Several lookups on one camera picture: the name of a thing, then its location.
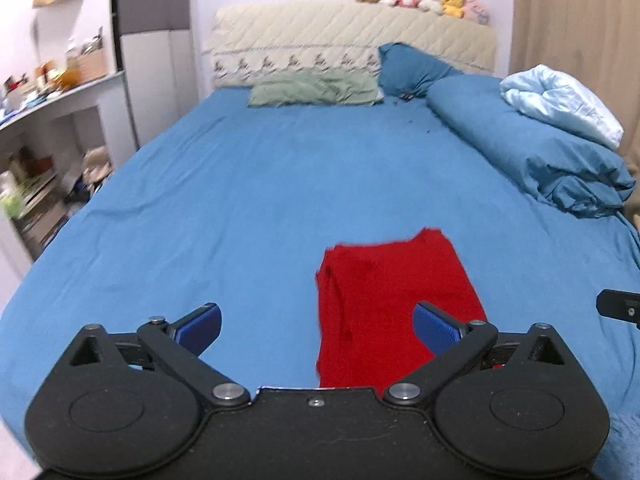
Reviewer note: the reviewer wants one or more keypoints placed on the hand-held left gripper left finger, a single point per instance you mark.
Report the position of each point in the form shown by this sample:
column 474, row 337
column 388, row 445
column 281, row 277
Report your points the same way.
column 199, row 329

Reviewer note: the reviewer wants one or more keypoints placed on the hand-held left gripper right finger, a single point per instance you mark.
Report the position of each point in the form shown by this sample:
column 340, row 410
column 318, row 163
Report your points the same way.
column 436, row 331

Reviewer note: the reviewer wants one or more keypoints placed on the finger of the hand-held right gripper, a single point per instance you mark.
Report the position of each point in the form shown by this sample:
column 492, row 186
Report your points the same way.
column 622, row 306

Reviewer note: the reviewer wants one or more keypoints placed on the red sweater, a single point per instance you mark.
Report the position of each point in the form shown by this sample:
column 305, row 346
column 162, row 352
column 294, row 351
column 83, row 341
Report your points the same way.
column 380, row 290

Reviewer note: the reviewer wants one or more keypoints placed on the fluffy blue rug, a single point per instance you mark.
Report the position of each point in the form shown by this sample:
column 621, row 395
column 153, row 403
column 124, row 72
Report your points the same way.
column 627, row 450

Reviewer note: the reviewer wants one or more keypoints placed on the bed with blue sheet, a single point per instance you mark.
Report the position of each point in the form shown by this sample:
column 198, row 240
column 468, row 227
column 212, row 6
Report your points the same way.
column 250, row 185

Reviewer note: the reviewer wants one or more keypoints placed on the rolled blue duvet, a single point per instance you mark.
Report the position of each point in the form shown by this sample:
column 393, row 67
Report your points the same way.
column 530, row 145

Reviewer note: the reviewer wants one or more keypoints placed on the beige cloth bag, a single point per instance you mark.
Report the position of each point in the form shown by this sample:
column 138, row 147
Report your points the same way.
column 96, row 165

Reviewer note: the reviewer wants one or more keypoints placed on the light blue blanket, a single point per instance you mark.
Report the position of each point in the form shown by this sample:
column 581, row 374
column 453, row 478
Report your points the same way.
column 560, row 100

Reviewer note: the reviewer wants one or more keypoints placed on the green tissue pack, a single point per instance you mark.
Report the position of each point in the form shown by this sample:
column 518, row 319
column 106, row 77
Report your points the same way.
column 11, row 205

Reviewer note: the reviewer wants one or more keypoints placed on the white shelf desk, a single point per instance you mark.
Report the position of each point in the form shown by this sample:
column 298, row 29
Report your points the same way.
column 75, row 105

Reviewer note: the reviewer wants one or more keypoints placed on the blue pillow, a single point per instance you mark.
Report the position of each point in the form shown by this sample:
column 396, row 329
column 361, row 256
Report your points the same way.
column 410, row 70

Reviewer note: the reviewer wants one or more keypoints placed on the green pillow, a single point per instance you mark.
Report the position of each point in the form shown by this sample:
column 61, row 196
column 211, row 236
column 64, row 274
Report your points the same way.
column 310, row 91

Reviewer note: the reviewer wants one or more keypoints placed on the grey and white wardrobe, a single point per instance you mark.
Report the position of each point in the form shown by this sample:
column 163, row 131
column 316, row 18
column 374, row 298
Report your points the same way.
column 155, row 60

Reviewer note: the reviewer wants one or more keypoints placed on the orange plush toy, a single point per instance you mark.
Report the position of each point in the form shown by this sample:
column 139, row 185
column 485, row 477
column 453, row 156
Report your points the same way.
column 69, row 77

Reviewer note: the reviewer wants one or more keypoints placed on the wicker basket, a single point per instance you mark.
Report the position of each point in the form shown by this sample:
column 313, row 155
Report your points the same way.
column 92, row 64

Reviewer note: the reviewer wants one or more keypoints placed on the beige curtain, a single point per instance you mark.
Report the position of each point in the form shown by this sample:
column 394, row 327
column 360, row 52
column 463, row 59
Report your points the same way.
column 575, row 15

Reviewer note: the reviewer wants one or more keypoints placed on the cream quilted headboard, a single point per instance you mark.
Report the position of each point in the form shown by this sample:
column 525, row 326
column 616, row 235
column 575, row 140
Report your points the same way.
column 325, row 35

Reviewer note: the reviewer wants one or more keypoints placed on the pale pink plush toy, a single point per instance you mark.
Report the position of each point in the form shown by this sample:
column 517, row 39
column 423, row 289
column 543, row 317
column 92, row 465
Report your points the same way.
column 476, row 11

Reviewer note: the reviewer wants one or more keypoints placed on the yellow plush toy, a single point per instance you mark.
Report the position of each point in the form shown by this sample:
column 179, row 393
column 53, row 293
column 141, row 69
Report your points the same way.
column 454, row 4

